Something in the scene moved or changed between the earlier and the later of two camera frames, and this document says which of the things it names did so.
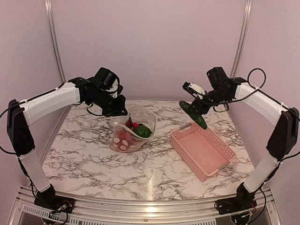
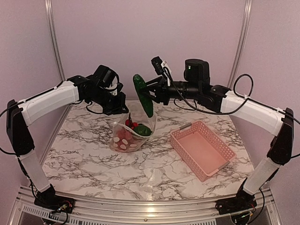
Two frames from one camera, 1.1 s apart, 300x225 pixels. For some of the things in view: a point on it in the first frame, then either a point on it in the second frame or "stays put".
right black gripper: (201, 108) to (163, 94)
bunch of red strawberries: (131, 124) stays put
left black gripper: (117, 110) stays put
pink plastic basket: (200, 151) stays put
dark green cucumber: (198, 119) to (145, 100)
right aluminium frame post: (246, 16) stays put
